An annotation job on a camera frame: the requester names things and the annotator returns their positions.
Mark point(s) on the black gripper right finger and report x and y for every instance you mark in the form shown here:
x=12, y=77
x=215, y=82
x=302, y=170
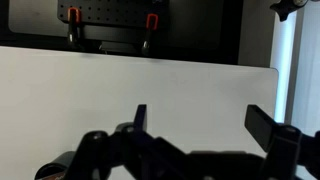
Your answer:
x=264, y=129

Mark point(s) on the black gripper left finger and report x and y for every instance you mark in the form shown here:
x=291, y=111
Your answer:
x=140, y=120

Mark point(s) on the orange black clamp right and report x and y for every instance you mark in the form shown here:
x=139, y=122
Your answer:
x=151, y=26

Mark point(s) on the orange black clamp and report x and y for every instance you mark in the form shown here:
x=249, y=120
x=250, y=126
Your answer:
x=74, y=19
x=151, y=26

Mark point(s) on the black perforated board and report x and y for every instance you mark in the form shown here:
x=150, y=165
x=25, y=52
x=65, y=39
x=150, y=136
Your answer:
x=115, y=13

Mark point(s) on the orange black clamp left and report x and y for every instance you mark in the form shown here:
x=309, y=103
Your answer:
x=74, y=19

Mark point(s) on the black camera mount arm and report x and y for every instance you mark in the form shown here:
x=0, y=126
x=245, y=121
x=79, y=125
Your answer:
x=284, y=7

